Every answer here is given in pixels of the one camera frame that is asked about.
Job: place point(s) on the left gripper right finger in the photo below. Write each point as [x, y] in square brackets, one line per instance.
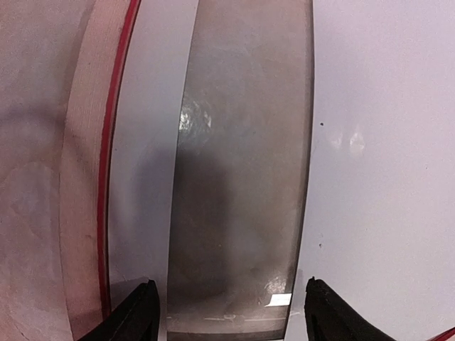
[329, 317]

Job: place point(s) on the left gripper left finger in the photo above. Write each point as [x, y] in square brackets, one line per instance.
[135, 319]

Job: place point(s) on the cat and books photo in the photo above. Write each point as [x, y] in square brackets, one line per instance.
[379, 217]

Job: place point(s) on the white photo mat board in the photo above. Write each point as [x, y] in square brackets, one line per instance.
[144, 146]

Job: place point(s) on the wooden red picture frame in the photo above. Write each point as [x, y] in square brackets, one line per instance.
[86, 160]

